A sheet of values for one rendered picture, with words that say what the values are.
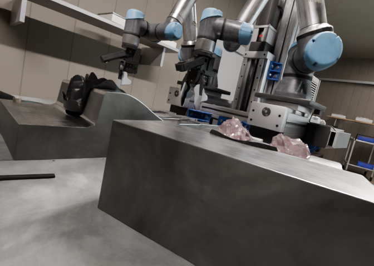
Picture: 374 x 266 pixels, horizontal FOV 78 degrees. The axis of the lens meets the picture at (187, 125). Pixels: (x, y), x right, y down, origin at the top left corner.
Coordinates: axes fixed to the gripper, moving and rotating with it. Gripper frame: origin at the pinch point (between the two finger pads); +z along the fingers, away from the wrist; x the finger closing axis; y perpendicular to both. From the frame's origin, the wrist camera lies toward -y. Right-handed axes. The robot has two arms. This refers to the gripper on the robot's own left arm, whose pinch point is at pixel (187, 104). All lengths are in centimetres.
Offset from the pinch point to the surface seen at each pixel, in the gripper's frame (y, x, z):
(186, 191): -45, -48, 6
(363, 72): 745, 87, -183
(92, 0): 35, 213, -83
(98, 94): -42.0, -17.4, 0.8
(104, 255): -51, -45, 13
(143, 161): -47, -43, 5
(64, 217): -52, -38, 13
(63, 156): -47, -20, 12
